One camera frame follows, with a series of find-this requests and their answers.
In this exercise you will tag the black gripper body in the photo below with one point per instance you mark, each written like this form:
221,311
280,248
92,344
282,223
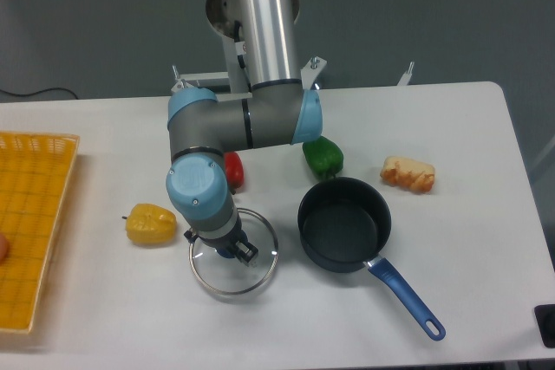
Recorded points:
223,245

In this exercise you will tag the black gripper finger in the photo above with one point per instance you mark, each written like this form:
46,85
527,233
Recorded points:
251,246
244,255

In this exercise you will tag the glass lid blue knob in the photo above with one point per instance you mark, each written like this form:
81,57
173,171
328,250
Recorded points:
227,276

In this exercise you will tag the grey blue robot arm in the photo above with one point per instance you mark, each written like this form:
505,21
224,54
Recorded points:
202,129

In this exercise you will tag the red bell pepper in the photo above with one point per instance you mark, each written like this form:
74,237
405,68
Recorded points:
234,171

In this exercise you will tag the yellow bell pepper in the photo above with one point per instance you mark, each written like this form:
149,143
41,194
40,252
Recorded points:
150,224

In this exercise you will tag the green bell pepper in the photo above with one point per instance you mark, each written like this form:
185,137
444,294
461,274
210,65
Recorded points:
324,158

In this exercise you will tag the bread loaf piece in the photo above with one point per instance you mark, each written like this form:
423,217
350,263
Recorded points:
409,174

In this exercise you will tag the yellow woven basket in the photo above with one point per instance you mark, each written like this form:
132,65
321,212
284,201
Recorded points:
36,169

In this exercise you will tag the orange object in basket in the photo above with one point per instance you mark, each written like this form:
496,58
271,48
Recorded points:
4,247

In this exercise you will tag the black device at table edge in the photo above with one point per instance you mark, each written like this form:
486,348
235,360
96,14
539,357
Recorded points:
545,317

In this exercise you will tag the dark saucepan blue handle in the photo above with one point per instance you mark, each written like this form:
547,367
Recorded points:
343,225

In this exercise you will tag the white table bracket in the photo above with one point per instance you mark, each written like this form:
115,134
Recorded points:
407,75

